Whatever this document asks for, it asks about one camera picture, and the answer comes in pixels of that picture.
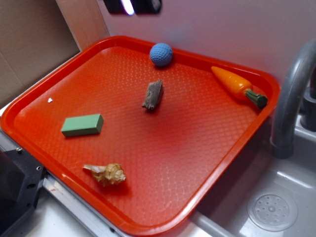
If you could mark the black metal bracket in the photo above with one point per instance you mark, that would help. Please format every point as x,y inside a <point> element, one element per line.
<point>21,178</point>

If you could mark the grey toy faucet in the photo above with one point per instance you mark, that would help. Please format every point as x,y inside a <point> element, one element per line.
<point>298,92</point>

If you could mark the orange toy carrot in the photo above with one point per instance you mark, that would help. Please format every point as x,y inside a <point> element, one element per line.
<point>239,87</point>

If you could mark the brown wood chip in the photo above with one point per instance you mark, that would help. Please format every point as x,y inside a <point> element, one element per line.
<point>153,95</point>

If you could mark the brown cardboard panel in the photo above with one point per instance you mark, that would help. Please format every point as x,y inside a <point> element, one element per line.
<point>34,40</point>

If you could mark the grey toy sink basin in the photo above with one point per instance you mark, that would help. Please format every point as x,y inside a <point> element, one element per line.
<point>223,211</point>

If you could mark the green rectangular block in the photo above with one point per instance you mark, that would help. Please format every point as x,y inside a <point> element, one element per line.
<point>82,125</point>

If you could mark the round sink drain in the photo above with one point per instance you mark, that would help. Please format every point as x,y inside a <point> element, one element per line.
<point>272,210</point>

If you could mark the beige conch seashell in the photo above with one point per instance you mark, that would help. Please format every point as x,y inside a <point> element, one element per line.
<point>109,175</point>

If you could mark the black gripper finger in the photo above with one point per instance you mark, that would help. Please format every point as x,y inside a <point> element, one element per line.
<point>119,7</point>
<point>147,6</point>

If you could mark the red plastic tray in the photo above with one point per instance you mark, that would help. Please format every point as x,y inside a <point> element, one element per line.
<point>171,156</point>

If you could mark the blue dimpled ball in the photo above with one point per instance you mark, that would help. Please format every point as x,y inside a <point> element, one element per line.
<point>161,54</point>

